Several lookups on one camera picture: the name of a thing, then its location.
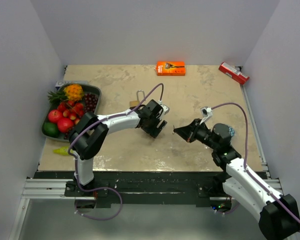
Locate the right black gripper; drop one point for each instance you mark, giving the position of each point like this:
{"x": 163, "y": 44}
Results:
{"x": 189, "y": 132}

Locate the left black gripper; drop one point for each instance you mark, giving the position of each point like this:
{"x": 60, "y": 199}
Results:
{"x": 154, "y": 131}

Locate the brass padlock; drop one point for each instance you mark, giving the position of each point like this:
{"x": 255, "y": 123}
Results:
{"x": 140, "y": 94}

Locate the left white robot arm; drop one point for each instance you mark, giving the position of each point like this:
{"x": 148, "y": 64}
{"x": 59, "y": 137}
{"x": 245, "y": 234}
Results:
{"x": 88, "y": 136}

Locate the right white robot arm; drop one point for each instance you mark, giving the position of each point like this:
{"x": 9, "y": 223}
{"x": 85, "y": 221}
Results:
{"x": 277, "y": 215}

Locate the blue zigzag patterned pouch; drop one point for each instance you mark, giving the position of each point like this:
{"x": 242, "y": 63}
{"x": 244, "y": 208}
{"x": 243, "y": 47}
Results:
{"x": 232, "y": 131}

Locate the orange razor box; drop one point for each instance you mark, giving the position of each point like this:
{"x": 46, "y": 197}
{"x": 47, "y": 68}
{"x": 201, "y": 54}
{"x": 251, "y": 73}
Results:
{"x": 170, "y": 68}

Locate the red white box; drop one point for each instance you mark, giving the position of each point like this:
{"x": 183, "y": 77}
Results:
{"x": 233, "y": 73}

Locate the dark green fruit tray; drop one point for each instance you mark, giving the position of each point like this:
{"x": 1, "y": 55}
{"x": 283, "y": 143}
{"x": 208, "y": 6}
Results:
{"x": 57, "y": 100}

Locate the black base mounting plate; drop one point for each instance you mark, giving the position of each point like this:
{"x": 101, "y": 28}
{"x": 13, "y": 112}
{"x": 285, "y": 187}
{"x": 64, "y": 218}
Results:
{"x": 142, "y": 187}

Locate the red apple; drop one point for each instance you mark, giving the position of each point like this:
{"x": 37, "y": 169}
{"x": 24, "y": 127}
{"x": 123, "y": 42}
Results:
{"x": 64, "y": 124}
{"x": 54, "y": 116}

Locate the yellow green bottle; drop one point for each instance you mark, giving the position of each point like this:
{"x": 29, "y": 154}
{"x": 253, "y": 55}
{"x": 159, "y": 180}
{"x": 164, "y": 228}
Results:
{"x": 63, "y": 151}

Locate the small white blue box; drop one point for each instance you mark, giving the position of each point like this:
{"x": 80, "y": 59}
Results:
{"x": 60, "y": 83}

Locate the green lime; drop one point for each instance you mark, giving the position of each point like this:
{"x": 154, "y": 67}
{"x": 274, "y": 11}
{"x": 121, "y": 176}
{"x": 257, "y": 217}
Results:
{"x": 50, "y": 129}

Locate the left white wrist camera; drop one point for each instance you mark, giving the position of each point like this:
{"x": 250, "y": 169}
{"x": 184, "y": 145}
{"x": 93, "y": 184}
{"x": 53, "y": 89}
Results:
{"x": 165, "y": 109}

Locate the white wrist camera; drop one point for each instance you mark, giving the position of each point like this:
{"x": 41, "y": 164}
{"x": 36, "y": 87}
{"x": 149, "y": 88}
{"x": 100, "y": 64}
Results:
{"x": 165, "y": 109}
{"x": 207, "y": 113}

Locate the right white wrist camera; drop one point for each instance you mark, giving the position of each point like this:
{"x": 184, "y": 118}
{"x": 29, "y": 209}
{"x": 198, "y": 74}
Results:
{"x": 207, "y": 113}

